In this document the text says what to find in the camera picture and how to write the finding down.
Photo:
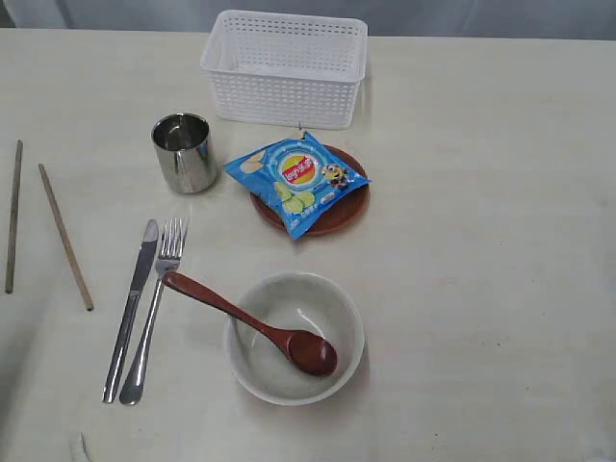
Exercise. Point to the blue chips bag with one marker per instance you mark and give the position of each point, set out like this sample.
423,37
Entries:
297,178

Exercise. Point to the white perforated plastic basket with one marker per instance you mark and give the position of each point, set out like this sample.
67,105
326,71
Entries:
286,69

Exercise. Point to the brown wooden spoon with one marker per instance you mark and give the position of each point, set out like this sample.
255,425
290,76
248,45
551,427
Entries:
309,352

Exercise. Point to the silver table knife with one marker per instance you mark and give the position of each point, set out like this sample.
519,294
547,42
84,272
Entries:
142,269

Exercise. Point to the wooden chopstick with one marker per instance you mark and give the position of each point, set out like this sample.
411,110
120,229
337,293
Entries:
11,252
68,249

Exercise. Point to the silver fork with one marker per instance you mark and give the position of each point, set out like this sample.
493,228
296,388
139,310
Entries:
169,258

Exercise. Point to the silver foil packet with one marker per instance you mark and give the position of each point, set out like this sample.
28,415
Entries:
182,145

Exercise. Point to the white speckled bowl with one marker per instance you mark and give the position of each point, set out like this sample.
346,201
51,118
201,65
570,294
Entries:
294,300

